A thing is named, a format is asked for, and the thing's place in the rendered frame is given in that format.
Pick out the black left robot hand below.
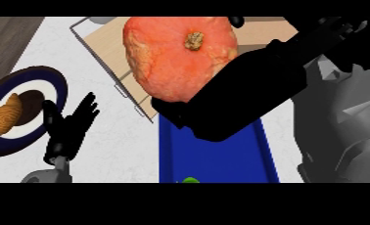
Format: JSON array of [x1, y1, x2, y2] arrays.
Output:
[[42, 91, 101, 166]]

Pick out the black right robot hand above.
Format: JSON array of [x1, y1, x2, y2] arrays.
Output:
[[152, 17, 370, 143]]

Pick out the orange squash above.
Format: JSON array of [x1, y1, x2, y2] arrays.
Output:
[[122, 17, 240, 104]]

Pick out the blue tray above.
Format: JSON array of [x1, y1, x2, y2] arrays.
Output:
[[158, 112, 282, 184]]

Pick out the dark brown pastry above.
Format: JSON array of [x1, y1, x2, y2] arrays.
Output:
[[14, 89, 47, 127]]

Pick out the brown croissant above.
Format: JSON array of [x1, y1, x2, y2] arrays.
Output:
[[0, 93, 26, 136]]

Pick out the white plate with blue rim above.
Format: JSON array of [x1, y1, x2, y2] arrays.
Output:
[[0, 66, 70, 157]]

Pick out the green vegetable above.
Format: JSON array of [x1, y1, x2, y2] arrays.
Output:
[[180, 176, 203, 184]]

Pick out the pale grey rounded object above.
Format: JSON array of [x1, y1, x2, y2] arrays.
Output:
[[89, 17, 118, 25]]

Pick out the wire tiered shelf with wooden boards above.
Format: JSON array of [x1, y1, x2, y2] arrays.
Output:
[[69, 17, 301, 124]]

